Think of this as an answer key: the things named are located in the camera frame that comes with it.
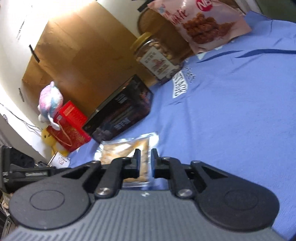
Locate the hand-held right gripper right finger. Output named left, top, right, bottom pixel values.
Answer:
left=150, top=148, right=255, bottom=200

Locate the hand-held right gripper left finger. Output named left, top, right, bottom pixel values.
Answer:
left=42, top=148, right=142, bottom=200

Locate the clear nut snack packet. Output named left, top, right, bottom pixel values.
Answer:
left=96, top=132, right=160, bottom=188

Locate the white enamel mug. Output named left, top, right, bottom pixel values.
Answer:
left=50, top=152, right=71, bottom=168

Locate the yellow duck plush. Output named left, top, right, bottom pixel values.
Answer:
left=41, top=128, right=70, bottom=157

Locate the long black box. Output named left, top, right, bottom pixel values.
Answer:
left=82, top=74, right=154, bottom=142

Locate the red gift bag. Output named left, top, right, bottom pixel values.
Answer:
left=46, top=122, right=92, bottom=153

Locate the pink and blue plush toy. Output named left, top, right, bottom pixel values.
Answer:
left=37, top=81, right=64, bottom=130

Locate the blue printed cloth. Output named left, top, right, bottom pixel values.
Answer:
left=69, top=10, right=296, bottom=241

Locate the clear nut jar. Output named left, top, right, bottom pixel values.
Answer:
left=130, top=32, right=185, bottom=86

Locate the large wooden board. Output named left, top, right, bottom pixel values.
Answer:
left=22, top=0, right=158, bottom=116

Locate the round wooden board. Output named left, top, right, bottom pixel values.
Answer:
left=137, top=9, right=196, bottom=59

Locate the pink snack bag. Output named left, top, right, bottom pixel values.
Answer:
left=147, top=0, right=252, bottom=55

